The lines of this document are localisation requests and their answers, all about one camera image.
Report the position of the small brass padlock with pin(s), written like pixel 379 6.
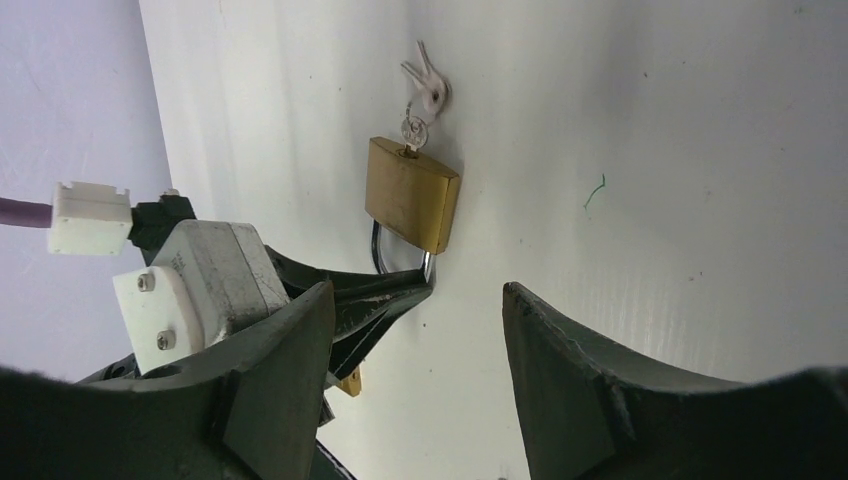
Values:
pixel 352 384

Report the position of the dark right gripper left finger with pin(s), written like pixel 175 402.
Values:
pixel 247 407

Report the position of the silver key bunch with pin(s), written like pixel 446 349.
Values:
pixel 432 95

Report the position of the large brass padlock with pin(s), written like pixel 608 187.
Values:
pixel 411 195

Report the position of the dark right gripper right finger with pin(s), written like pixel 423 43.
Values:
pixel 591 408

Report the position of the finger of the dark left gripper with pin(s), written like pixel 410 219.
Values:
pixel 363 319
pixel 297 277

